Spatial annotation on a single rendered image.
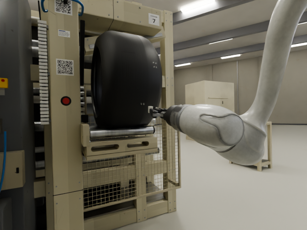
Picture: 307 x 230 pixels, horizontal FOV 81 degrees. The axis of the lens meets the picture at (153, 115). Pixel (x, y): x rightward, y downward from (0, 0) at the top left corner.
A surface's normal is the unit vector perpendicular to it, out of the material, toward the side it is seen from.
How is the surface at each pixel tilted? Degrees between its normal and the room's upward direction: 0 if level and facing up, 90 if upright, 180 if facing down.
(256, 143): 101
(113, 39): 55
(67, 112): 90
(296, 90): 90
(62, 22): 90
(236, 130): 94
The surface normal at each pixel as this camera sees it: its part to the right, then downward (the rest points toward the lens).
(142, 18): 0.44, 0.00
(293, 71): -0.53, 0.02
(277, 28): -0.78, 0.18
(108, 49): -0.32, -0.32
